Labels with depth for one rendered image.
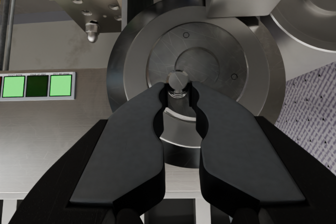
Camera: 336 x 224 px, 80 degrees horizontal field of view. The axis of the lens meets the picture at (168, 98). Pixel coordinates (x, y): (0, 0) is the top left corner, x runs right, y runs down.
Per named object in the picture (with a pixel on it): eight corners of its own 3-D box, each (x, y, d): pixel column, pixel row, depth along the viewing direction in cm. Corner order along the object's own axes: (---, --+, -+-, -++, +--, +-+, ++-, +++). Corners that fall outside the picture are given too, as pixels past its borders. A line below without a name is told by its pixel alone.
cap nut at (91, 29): (97, 22, 50) (96, 39, 50) (102, 29, 54) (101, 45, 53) (82, 22, 51) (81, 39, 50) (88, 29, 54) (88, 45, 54)
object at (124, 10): (129, -140, 21) (126, 30, 18) (153, 1, 44) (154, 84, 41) (124, -140, 21) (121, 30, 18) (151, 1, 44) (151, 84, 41)
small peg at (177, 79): (195, 82, 12) (176, 97, 12) (191, 90, 14) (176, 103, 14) (179, 64, 12) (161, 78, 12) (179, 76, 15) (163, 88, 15)
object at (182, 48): (271, 65, 14) (200, 143, 14) (259, 73, 16) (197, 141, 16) (193, 1, 15) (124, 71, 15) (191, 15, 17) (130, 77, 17)
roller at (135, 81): (263, 1, 16) (277, 146, 15) (209, 77, 42) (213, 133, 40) (123, 8, 17) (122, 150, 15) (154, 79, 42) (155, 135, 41)
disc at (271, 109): (276, -12, 17) (296, 166, 15) (273, -8, 18) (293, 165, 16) (107, -3, 18) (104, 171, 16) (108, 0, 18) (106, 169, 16)
